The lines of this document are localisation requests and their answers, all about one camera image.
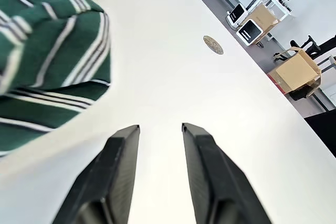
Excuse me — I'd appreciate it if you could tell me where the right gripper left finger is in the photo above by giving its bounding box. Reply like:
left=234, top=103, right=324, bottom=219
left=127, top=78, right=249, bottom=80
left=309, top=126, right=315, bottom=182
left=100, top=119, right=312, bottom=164
left=52, top=124, right=141, bottom=224

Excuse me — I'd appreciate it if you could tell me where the white metal rack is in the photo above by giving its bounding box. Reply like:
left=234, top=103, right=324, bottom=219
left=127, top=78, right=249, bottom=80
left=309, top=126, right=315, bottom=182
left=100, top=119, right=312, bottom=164
left=246, top=0, right=294, bottom=23

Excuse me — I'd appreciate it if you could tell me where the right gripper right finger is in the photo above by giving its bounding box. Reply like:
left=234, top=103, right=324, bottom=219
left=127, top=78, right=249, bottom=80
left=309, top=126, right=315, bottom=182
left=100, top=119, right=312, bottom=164
left=181, top=122, right=272, bottom=224

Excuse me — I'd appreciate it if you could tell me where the green striped T-shirt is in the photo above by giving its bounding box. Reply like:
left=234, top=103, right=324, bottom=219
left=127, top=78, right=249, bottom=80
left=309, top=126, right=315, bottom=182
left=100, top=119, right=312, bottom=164
left=0, top=0, right=112, bottom=158

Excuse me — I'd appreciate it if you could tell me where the brown cardboard box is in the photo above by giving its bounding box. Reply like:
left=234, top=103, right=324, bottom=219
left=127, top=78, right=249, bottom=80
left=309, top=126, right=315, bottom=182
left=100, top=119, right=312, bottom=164
left=241, top=2, right=279, bottom=41
left=267, top=47, right=322, bottom=94

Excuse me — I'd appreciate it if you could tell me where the white box with black screen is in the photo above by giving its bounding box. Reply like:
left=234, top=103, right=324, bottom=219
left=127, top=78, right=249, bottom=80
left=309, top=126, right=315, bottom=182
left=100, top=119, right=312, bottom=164
left=236, top=19, right=265, bottom=46
left=226, top=3, right=248, bottom=27

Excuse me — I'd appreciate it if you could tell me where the black office chair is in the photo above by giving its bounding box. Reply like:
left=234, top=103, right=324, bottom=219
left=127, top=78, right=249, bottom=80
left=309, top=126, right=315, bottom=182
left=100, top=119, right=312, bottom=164
left=274, top=35, right=336, bottom=63

